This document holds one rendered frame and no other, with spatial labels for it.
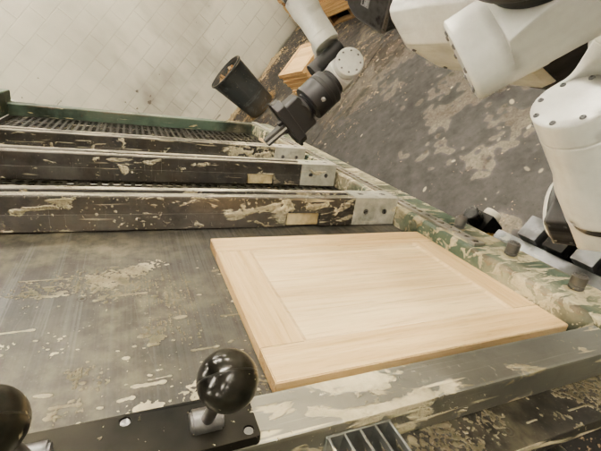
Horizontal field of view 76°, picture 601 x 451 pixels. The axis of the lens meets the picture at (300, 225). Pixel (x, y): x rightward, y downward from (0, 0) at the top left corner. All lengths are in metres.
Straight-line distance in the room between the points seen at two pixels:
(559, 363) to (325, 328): 0.29
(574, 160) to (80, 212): 0.73
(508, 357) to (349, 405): 0.23
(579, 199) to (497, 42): 0.17
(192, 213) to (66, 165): 0.42
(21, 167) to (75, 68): 4.74
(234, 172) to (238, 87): 3.92
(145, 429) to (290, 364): 0.17
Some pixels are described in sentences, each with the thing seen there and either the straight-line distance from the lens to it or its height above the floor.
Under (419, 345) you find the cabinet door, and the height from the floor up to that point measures 1.12.
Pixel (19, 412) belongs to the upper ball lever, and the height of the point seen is 1.51.
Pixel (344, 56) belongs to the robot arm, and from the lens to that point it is 0.96.
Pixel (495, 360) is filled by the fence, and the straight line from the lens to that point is 0.54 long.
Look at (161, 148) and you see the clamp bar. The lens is 1.37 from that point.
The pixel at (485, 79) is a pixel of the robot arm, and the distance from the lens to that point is 0.32.
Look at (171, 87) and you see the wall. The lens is 5.95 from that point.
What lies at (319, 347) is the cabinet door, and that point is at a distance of 0.49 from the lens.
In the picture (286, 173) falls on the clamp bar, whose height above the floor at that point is 1.05.
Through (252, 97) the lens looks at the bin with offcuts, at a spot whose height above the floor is 0.24.
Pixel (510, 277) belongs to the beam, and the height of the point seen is 0.90.
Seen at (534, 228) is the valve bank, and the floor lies 0.76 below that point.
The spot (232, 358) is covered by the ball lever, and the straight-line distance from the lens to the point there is 0.24.
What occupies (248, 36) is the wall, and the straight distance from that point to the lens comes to 6.41.
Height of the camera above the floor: 1.57
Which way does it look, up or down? 32 degrees down
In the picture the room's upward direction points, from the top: 52 degrees counter-clockwise
